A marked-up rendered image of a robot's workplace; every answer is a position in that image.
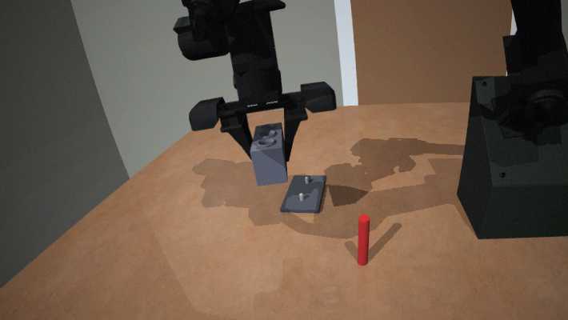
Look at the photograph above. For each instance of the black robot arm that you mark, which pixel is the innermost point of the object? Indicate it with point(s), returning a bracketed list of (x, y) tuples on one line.
[(536, 56)]

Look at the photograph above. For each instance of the red peg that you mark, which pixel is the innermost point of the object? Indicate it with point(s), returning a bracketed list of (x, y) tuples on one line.
[(363, 239)]

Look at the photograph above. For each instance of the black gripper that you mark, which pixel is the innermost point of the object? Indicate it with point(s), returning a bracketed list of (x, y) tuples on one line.
[(257, 80)]

